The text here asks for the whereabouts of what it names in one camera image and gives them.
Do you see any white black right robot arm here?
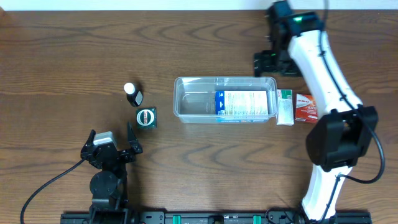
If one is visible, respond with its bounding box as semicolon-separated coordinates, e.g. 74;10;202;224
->
254;1;381;223

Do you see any blue fever patch box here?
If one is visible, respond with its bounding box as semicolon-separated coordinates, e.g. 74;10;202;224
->
215;90;269;123

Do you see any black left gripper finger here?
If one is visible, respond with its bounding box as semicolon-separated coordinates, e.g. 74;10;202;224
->
85;129;96;147
127;122;143;154

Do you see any green white medicine box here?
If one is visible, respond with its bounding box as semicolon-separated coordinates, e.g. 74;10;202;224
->
277;89;294;126

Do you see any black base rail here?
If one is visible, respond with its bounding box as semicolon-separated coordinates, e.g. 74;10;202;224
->
60;210;373;224

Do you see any clear plastic container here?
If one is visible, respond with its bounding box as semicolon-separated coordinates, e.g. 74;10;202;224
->
174;77;278;123

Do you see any green Zam-Buk tin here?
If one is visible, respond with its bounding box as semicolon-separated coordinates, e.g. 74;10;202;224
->
136;108;157;129

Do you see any red white medicine box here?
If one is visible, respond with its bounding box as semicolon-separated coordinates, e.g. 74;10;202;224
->
295;93;318;123

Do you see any dark bottle white cap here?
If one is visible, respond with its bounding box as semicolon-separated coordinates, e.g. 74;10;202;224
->
124;83;144;107

